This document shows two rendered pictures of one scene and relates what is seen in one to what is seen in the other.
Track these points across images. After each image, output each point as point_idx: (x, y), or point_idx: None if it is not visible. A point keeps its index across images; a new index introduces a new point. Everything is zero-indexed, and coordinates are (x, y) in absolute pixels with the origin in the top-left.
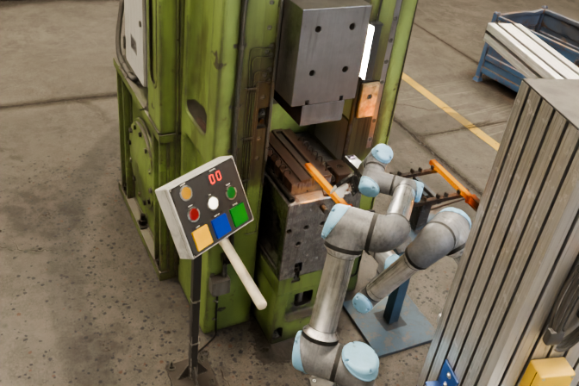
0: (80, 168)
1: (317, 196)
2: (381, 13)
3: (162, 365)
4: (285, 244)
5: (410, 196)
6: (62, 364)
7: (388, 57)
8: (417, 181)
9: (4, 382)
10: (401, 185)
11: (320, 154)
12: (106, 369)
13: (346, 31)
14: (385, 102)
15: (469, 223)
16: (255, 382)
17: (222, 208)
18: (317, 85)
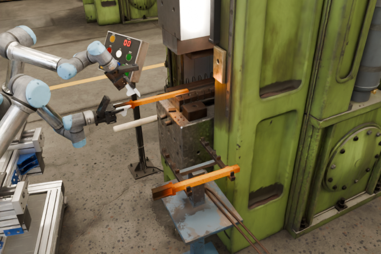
0: None
1: (167, 107)
2: None
3: (149, 157)
4: (158, 127)
5: (43, 57)
6: (151, 128)
7: (231, 29)
8: (67, 64)
9: (142, 117)
10: (60, 57)
11: None
12: (148, 140)
13: None
14: (235, 80)
15: (25, 94)
16: (137, 194)
17: (121, 60)
18: (164, 15)
